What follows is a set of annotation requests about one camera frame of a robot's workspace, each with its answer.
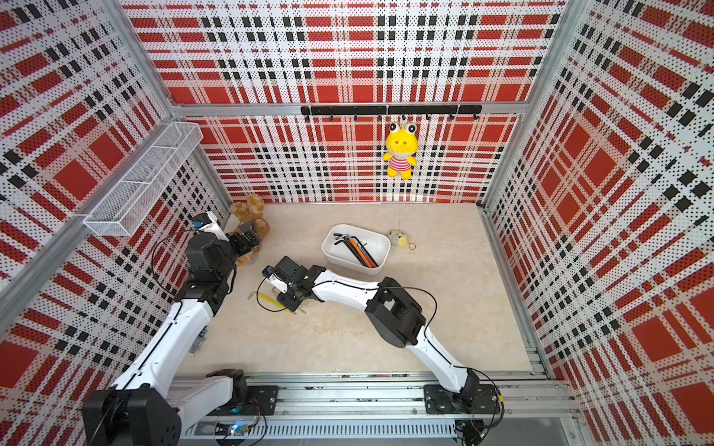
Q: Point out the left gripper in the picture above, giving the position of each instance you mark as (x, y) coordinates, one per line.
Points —
(244, 246)

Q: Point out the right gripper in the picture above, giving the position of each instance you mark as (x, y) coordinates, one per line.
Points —
(289, 305)

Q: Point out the yellow hex key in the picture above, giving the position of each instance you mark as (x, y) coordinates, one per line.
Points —
(265, 298)

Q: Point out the long black hex key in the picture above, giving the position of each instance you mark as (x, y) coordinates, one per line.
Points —
(342, 239)

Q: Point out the orange hex key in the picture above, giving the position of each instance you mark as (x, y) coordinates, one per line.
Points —
(360, 251)

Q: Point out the white plastic storage box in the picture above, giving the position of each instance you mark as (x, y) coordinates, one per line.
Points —
(376, 244)

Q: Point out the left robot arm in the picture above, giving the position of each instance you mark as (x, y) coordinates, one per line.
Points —
(135, 409)

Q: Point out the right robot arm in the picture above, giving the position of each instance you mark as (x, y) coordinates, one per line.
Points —
(398, 319)

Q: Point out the brown teddy bear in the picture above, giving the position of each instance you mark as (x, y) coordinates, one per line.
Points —
(250, 217)

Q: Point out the green circuit board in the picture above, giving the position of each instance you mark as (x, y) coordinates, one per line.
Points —
(224, 430)

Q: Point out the yellow frog plush toy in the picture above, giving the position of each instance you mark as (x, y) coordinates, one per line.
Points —
(401, 148)

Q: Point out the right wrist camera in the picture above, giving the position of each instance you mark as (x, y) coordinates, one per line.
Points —
(275, 280)

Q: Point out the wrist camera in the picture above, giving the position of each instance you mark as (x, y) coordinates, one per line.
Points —
(208, 222)
(275, 280)

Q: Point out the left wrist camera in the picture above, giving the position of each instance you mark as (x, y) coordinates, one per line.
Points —
(208, 222)

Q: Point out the small yellow keychain toy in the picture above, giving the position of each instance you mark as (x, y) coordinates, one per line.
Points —
(400, 239)

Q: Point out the white wire mesh basket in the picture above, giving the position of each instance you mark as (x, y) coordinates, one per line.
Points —
(127, 204)

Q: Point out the black hook rail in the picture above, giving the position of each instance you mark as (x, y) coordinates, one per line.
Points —
(401, 110)

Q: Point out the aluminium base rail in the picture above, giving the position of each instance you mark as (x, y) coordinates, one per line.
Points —
(336, 409)

